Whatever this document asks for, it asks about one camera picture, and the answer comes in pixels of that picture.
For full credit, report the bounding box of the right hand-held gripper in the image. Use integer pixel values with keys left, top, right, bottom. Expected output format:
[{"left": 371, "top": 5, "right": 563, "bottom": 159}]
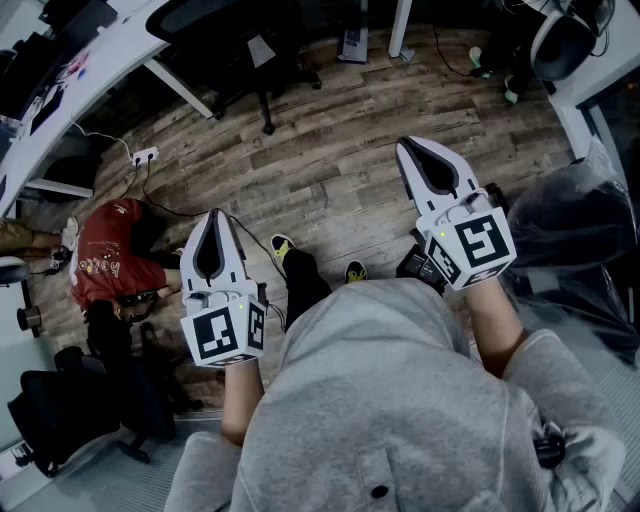
[{"left": 395, "top": 135, "right": 518, "bottom": 292}]

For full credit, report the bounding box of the black waste bin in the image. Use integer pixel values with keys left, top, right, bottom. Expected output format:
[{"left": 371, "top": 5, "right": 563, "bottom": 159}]
[{"left": 41, "top": 155, "right": 100, "bottom": 204}]

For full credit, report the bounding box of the person's grey hoodie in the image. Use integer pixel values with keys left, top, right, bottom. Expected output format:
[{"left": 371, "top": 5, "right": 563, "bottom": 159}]
[{"left": 163, "top": 277, "right": 629, "bottom": 512}]

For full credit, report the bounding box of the black monitor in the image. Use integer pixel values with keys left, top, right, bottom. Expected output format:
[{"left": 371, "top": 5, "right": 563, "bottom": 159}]
[{"left": 0, "top": 30, "right": 52, "bottom": 122}]

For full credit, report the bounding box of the white round chair back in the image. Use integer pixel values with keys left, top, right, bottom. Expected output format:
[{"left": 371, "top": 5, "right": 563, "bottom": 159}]
[{"left": 529, "top": 9, "right": 600, "bottom": 83}]

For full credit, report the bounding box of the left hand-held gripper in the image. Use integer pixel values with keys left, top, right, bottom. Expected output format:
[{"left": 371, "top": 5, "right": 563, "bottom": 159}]
[{"left": 178, "top": 208, "right": 269, "bottom": 370}]

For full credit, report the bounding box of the white power strip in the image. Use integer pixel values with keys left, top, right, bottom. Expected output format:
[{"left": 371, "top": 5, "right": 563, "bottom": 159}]
[{"left": 130, "top": 145, "right": 161, "bottom": 167}]

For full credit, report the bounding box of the black power cable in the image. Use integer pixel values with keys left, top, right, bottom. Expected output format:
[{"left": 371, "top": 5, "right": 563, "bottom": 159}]
[{"left": 141, "top": 160, "right": 275, "bottom": 269}]

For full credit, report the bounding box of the plastic-covered dark chair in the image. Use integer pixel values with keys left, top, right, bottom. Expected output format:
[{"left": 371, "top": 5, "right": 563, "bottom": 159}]
[{"left": 498, "top": 135, "right": 640, "bottom": 370}]

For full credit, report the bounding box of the black office chair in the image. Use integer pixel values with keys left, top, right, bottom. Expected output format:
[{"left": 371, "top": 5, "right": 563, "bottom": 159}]
[{"left": 144, "top": 0, "right": 324, "bottom": 137}]

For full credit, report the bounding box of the grey computer tower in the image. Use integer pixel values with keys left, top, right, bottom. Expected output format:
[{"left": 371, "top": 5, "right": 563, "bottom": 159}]
[{"left": 337, "top": 26, "right": 370, "bottom": 65}]

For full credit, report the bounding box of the person's left yellow-black shoe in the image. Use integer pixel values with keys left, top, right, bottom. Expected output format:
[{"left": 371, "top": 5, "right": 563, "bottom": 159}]
[{"left": 270, "top": 233, "right": 298, "bottom": 262}]

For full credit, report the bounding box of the thin black floor cable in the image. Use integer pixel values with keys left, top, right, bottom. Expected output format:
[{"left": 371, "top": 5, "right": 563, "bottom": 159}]
[{"left": 431, "top": 23, "right": 482, "bottom": 80}]

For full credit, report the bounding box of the person's black trouser leg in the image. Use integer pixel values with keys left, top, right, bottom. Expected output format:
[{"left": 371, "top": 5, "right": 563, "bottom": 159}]
[{"left": 281, "top": 247, "right": 334, "bottom": 332}]

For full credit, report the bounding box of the person's right forearm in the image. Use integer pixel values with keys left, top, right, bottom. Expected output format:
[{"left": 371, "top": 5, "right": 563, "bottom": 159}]
[{"left": 464, "top": 276, "right": 529, "bottom": 380}]

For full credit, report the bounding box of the white side desk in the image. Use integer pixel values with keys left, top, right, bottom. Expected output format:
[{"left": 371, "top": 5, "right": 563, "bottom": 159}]
[{"left": 546, "top": 0, "right": 640, "bottom": 159}]

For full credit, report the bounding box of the white table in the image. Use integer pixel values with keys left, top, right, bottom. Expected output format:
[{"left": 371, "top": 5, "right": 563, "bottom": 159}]
[{"left": 0, "top": 0, "right": 216, "bottom": 217}]

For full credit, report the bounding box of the black clip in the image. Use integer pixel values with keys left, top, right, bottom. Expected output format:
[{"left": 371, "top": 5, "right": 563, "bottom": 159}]
[{"left": 532, "top": 433, "right": 567, "bottom": 470}]

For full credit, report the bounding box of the white power cable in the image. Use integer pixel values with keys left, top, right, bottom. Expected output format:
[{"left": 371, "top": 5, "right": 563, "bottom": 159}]
[{"left": 71, "top": 121, "right": 137, "bottom": 162}]

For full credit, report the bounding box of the person's left forearm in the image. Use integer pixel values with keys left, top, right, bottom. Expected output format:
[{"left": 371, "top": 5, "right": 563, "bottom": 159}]
[{"left": 220, "top": 355, "right": 267, "bottom": 449}]

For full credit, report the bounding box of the black box device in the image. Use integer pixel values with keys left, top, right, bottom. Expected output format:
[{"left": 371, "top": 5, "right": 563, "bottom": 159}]
[{"left": 396, "top": 227, "right": 449, "bottom": 297}]

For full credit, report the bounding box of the white table leg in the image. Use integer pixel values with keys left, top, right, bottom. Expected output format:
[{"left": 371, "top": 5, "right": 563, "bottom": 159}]
[{"left": 387, "top": 0, "right": 417, "bottom": 63}]

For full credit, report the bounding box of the black swivel chair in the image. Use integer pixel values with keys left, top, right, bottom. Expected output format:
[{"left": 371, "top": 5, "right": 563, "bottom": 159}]
[{"left": 6, "top": 322, "right": 205, "bottom": 479}]

